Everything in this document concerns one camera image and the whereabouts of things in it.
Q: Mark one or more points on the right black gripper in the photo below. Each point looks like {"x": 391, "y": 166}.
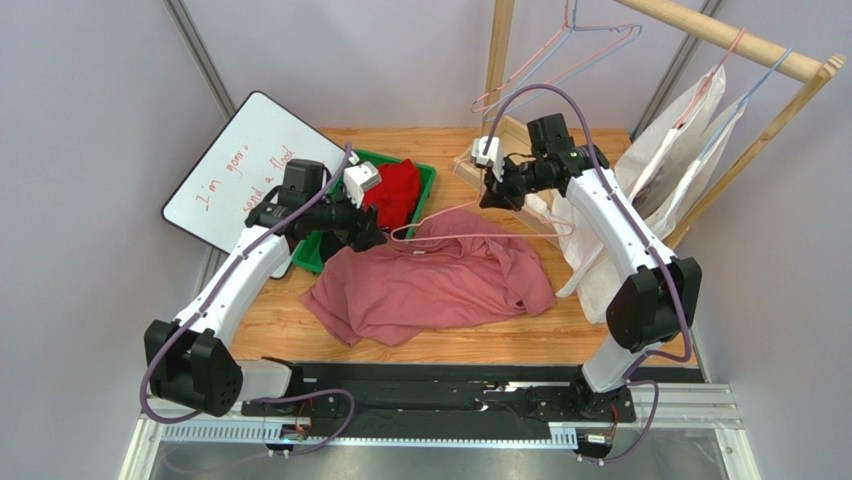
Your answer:
{"x": 500, "y": 187}

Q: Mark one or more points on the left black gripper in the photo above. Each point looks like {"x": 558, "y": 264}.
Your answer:
{"x": 363, "y": 231}

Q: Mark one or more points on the pink wire hanger taken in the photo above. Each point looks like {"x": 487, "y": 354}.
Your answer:
{"x": 480, "y": 185}

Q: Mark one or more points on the pink t shirt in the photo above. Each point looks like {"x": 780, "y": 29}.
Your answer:
{"x": 393, "y": 292}

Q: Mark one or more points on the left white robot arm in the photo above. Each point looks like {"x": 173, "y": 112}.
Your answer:
{"x": 188, "y": 358}

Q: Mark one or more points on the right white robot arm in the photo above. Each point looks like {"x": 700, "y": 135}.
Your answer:
{"x": 658, "y": 293}

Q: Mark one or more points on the black t shirt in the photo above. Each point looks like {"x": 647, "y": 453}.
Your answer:
{"x": 332, "y": 242}

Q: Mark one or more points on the red t shirt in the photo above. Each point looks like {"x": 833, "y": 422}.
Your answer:
{"x": 396, "y": 196}

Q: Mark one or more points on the white shirt on blue hanger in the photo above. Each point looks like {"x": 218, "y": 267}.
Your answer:
{"x": 666, "y": 220}

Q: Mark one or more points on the white shirt on pink hanger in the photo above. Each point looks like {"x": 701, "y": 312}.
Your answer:
{"x": 659, "y": 160}

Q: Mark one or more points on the blue hanger holding shirt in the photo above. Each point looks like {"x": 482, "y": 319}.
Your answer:
{"x": 736, "y": 110}

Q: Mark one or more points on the pink hanger holding shirt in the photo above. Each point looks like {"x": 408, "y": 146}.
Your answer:
{"x": 706, "y": 82}

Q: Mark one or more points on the white whiteboard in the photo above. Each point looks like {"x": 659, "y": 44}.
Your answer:
{"x": 240, "y": 167}

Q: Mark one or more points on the wooden clothes rack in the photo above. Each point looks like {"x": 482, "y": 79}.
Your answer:
{"x": 811, "y": 73}

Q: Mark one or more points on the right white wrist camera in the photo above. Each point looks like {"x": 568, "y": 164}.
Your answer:
{"x": 487, "y": 153}

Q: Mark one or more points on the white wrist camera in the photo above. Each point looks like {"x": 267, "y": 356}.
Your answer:
{"x": 358, "y": 178}
{"x": 487, "y": 153}

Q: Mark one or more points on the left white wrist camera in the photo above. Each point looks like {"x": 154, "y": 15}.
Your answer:
{"x": 358, "y": 178}

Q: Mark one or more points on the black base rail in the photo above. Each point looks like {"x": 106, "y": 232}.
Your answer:
{"x": 446, "y": 403}

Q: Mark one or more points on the pink wire hanger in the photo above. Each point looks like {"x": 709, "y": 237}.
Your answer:
{"x": 569, "y": 27}

